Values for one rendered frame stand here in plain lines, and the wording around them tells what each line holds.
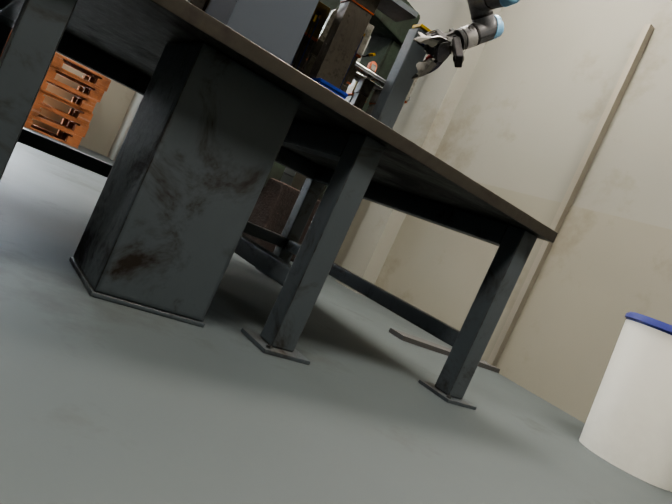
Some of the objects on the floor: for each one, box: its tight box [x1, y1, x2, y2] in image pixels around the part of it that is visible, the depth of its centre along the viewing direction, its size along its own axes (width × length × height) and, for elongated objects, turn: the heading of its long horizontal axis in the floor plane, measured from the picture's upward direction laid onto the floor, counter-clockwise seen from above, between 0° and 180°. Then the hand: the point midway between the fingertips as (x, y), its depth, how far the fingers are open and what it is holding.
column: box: [69, 42, 302, 328], centre depth 165 cm, size 31×31×66 cm
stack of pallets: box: [0, 30, 111, 149], centre depth 696 cm, size 123×89×88 cm
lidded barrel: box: [579, 312, 672, 492], centre depth 249 cm, size 48×48×58 cm
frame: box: [0, 0, 537, 410], centre depth 209 cm, size 256×161×66 cm, turn 40°
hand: (413, 61), depth 200 cm, fingers open, 14 cm apart
